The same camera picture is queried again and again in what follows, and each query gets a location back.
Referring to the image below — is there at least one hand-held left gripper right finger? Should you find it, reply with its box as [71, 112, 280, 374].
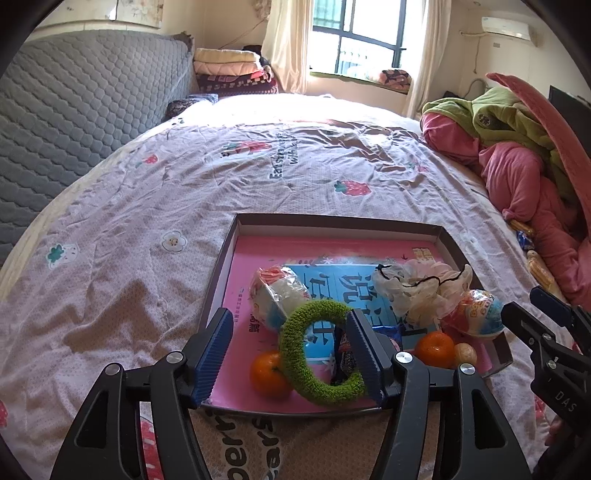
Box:
[346, 309, 527, 480]

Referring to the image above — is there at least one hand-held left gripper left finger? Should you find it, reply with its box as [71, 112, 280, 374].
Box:
[48, 308, 235, 480]

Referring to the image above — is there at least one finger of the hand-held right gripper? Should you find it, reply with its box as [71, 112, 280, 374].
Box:
[530, 286, 591, 342]
[501, 301, 573, 370]

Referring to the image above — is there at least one blue cookie packet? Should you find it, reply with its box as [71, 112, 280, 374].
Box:
[330, 325, 402, 384]

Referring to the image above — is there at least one blue white egg toy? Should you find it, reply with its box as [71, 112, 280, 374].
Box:
[443, 289, 505, 340]

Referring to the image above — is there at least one orange mandarin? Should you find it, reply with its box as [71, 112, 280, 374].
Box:
[414, 331, 455, 369]
[249, 351, 296, 398]

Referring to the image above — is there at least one green fuzzy ring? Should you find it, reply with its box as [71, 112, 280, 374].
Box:
[278, 300, 368, 407]

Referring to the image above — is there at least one beige small ball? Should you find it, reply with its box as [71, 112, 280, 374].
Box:
[453, 342, 477, 369]

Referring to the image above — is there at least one grey shallow cardboard box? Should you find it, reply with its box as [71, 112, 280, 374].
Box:
[198, 213, 513, 418]

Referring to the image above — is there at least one red white egg toy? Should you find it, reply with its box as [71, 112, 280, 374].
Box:
[249, 265, 311, 330]

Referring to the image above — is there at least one pink quilt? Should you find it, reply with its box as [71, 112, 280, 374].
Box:
[420, 113, 591, 301]

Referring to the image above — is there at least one pink strawberry print bedsheet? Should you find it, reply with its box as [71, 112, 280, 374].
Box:
[0, 95, 591, 480]

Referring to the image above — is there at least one pink fabric strip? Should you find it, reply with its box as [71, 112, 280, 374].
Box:
[487, 73, 591, 222]

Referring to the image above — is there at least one green garment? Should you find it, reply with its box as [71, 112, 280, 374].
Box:
[422, 87, 578, 195]

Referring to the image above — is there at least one black monitor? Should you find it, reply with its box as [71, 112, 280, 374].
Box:
[549, 85, 587, 134]

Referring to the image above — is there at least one dark checkered folded blanket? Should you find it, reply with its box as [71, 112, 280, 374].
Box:
[198, 73, 280, 97]

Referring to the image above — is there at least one grey quilted headboard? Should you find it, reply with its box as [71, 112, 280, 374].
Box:
[0, 30, 195, 264]

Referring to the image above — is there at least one patterned cushion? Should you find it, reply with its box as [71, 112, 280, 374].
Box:
[381, 69, 413, 90]

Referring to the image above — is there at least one white air conditioner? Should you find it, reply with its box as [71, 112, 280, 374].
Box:
[480, 16, 539, 47]

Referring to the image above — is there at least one cream curtain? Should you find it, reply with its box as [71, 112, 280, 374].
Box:
[262, 0, 319, 95]
[406, 0, 446, 116]

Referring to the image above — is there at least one pale yellow folded blanket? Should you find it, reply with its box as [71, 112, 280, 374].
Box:
[193, 47, 262, 65]

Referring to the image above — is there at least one window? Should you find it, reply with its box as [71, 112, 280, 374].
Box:
[311, 0, 430, 84]

